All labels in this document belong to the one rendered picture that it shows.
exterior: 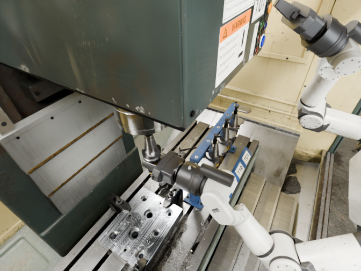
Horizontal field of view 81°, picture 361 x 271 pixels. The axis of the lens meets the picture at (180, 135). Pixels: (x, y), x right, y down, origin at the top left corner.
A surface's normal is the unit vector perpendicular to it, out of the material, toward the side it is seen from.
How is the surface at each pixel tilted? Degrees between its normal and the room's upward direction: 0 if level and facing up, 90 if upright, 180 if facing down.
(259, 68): 90
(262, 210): 8
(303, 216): 17
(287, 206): 8
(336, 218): 0
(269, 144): 24
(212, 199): 80
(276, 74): 90
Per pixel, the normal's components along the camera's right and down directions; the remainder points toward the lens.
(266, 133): -0.25, -0.45
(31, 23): -0.52, 0.58
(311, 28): -0.03, 0.66
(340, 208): -0.04, -0.75
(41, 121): 0.85, 0.34
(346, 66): -0.20, 0.85
